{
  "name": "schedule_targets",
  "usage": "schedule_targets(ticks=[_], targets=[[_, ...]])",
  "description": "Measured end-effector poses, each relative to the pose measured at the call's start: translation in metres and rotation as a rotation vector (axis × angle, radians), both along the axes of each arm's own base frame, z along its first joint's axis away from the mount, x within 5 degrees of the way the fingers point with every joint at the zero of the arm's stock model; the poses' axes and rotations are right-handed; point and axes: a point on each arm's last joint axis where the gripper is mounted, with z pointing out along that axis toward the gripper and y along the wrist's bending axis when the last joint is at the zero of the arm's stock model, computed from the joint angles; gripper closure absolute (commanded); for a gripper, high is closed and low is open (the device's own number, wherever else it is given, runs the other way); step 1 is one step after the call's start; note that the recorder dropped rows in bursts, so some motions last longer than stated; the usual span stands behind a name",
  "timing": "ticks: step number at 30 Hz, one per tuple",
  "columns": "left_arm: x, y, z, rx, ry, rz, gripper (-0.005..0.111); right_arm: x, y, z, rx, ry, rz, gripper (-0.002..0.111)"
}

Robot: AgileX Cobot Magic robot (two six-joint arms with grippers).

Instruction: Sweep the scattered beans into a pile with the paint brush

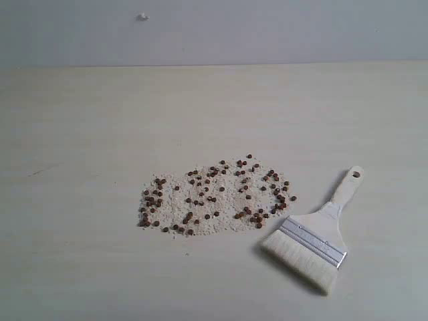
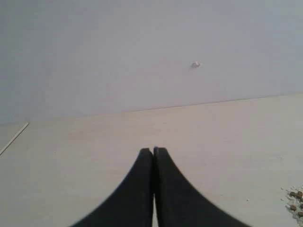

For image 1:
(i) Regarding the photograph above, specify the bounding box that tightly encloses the wide white bristle paintbrush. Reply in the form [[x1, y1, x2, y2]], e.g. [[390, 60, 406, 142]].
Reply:
[[261, 166, 364, 294]]

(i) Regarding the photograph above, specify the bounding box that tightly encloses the brown and white granule pile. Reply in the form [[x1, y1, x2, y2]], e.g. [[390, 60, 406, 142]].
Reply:
[[136, 154, 298, 237]]

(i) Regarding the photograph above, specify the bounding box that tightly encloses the small white wall lump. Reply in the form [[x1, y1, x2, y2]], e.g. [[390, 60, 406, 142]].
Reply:
[[136, 12, 150, 21]]

